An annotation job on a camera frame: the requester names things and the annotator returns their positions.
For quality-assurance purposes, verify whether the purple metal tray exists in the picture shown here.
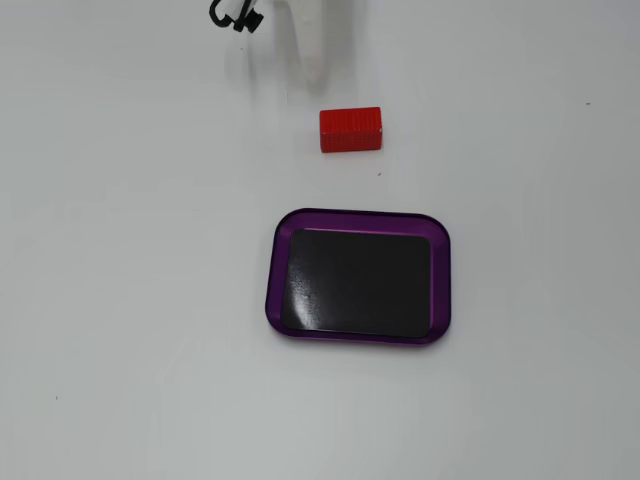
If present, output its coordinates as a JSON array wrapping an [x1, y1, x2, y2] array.
[[264, 208, 451, 348]]

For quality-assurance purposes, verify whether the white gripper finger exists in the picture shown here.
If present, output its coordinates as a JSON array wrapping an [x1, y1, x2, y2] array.
[[285, 0, 333, 85]]

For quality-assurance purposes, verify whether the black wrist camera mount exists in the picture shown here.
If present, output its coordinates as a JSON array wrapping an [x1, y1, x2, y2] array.
[[208, 0, 264, 34]]

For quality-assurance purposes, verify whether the red rectangular cube block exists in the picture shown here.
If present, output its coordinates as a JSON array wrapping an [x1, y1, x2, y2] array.
[[318, 105, 384, 154]]

